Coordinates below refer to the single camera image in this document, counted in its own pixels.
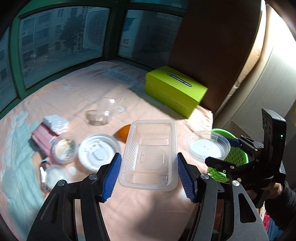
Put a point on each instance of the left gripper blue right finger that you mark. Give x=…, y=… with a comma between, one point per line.
x=187, y=178

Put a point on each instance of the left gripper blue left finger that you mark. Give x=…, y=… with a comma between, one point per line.
x=110, y=177

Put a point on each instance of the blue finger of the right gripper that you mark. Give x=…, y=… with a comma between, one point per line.
x=234, y=142

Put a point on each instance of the round clear plastic bowl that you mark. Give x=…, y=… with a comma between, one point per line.
x=203, y=144

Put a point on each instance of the clear rectangular plastic tray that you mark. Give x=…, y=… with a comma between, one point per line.
x=150, y=158

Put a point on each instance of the person's right hand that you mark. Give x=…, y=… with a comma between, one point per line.
x=274, y=190

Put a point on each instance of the green mesh waste basket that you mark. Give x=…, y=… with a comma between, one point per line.
x=235, y=156

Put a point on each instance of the white round bowl lid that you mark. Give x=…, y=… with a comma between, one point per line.
x=97, y=150

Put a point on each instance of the orange peel piece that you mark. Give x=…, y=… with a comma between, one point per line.
x=122, y=134

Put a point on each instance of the round cup with printed lid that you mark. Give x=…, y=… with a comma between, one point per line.
x=64, y=148

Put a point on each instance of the clear plastic cup with white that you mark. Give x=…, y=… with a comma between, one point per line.
x=55, y=173

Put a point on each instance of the clear dome plastic cup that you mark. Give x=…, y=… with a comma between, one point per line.
x=102, y=114

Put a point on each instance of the grey wardrobe cabinet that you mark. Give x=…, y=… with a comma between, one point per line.
x=270, y=84

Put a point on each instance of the silver foil wrapper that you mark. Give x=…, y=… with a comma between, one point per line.
x=43, y=175

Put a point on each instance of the pink snack packet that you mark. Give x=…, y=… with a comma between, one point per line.
x=44, y=137

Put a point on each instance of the lime green tissue box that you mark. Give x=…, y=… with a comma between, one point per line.
x=174, y=89

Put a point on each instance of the green window frame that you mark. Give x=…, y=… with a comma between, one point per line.
x=44, y=40

